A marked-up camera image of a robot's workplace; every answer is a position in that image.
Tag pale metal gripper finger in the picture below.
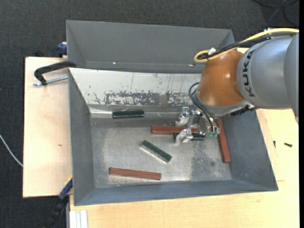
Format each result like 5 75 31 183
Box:
175 106 191 126
174 129 192 144

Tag dark green flat block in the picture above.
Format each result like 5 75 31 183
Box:
112 110 145 119
174 132 206 143
139 140 172 164

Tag red-brown flat block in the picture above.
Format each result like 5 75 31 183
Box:
108 167 162 181
151 126 198 135
216 118 231 164

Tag grey metal bin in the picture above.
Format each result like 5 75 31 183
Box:
66 19 279 206

